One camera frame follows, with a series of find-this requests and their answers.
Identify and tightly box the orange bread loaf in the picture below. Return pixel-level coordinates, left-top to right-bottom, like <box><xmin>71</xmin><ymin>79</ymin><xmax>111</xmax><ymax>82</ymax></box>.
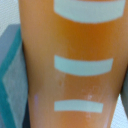
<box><xmin>19</xmin><ymin>0</ymin><xmax>128</xmax><ymax>128</ymax></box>

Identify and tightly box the light blue milk carton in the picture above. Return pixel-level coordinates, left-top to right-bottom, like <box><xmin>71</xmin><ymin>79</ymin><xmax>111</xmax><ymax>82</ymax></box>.
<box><xmin>0</xmin><ymin>24</ymin><xmax>28</xmax><ymax>128</ymax></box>

